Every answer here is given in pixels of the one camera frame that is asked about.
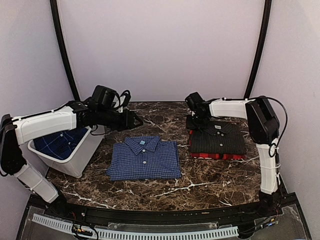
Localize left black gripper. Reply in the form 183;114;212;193
96;107;144;132

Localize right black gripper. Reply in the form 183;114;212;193
186;113;208;130

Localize black striped shirt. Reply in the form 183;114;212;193
189;121;246;155

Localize blue checked long sleeve shirt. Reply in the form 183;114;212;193
105;136;181;181

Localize red plaid shirt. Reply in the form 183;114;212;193
189;130;246;160

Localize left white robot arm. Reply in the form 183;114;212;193
0;101;144;218

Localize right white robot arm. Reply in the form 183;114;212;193
185;92;281;195

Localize white plastic bin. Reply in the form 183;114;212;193
27;125;105;178

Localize dark blue plaid shirt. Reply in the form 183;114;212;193
33;128;88;161

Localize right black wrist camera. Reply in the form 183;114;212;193
185;91;205;112

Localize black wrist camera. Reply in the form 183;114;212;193
185;91;205;112
91;85;131;113

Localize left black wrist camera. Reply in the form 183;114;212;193
91;85;131;113

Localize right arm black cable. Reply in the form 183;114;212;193
262;96;288;158

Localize white slotted cable duct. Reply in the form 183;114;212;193
32;213;239;240

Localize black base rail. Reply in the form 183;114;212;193
16;193;312;240

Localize right black frame post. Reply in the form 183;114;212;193
243;0;272;99

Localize black frame post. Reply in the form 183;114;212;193
49;0;81;101
243;0;272;99

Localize left black frame post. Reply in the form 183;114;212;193
49;0;81;101

